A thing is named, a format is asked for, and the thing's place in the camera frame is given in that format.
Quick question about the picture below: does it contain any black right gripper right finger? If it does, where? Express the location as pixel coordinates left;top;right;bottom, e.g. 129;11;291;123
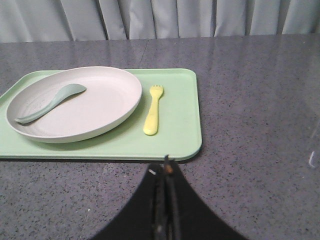
163;155;245;240

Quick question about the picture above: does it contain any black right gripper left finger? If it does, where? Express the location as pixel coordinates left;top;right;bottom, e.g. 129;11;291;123
92;163;161;240

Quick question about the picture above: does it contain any yellow plastic fork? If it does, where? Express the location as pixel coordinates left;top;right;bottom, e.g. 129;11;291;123
143;85;164;136

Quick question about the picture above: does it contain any white round plate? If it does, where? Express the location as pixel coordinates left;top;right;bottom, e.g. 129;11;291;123
6;66;142;144

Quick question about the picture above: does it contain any light green serving tray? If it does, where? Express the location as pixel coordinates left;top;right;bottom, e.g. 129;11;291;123
0;68;202;161

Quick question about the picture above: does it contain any sage green plastic spoon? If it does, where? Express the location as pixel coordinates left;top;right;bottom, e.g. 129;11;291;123
15;83;87;124

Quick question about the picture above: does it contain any grey white curtain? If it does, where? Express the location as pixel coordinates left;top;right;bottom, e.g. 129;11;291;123
0;0;320;43

